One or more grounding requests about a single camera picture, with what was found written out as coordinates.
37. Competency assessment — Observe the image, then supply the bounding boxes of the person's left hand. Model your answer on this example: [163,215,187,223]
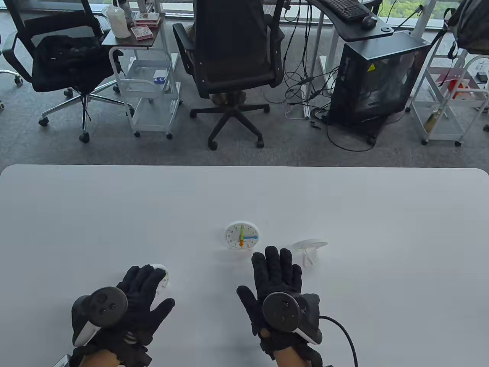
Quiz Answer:
[92,265,176,350]

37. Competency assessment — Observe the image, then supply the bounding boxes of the person's right hand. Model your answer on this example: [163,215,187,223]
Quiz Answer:
[236,246,322,346]

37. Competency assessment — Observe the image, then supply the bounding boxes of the person's left forearm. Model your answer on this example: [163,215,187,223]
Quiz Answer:
[81,347,125,367]

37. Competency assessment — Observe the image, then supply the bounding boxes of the person's right forearm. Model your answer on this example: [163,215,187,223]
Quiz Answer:
[274,346,308,367]

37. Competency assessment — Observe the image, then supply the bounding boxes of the white toy clock face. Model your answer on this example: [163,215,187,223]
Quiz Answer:
[151,263,170,296]

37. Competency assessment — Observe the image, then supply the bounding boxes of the clear plastic clock stand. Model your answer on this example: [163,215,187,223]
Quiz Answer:
[292,239,329,267]

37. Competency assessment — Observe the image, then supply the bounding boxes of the black controller on right hand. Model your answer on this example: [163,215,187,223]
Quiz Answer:
[262,292,324,345]

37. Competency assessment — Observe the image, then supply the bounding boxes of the white toy clock coloured hands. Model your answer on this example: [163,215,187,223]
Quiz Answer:
[224,221,260,249]

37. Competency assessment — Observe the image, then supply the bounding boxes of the white power strip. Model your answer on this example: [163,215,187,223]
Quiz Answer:
[285,55,329,121]

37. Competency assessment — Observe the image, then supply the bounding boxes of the black computer tower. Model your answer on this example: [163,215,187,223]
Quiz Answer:
[327,31,433,146]

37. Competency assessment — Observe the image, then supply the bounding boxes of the white rolling cart dark top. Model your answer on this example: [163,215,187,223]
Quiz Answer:
[101,13,183,140]

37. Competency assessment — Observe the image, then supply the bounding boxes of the black curved desk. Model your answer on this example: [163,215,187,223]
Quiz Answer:
[306,0,395,43]

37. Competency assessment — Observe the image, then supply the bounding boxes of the black office chair chrome base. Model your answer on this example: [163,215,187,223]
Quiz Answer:
[1,0,135,144]

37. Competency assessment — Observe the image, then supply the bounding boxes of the red card box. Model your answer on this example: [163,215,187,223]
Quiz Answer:
[130,25,154,41]
[134,12,161,26]

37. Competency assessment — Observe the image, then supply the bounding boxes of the black keyboard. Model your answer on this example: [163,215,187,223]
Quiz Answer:
[323,0,370,21]

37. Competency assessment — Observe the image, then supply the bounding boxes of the white plastic jar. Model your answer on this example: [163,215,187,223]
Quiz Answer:
[105,5,132,39]

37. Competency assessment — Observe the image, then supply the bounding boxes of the dark backpack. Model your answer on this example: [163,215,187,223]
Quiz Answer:
[446,0,489,56]

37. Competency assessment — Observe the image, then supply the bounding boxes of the black glove cable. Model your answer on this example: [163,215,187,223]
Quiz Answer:
[318,315,359,367]

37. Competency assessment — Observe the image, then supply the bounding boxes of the bundle of black cables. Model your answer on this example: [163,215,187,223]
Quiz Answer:
[264,0,386,152]

